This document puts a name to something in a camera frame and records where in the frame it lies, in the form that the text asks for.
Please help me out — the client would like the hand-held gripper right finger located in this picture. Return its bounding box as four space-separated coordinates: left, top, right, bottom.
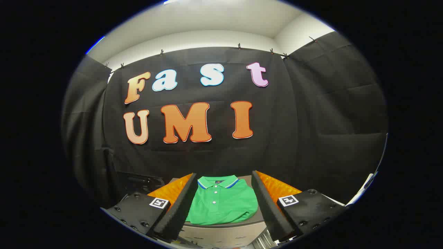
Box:
252 170 346 242

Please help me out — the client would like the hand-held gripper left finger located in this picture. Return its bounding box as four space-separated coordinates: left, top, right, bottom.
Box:
104 173 198 242

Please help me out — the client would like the green polo shirt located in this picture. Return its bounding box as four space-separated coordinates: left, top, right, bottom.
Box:
186 175 259 226

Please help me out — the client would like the dark grey washing machine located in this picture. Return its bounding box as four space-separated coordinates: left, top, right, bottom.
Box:
116 172 166 206

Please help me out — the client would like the black backdrop cloth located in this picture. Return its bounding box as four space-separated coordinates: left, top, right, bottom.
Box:
62 31 388 208

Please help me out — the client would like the white panel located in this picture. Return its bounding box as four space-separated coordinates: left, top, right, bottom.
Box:
346 172 378 207

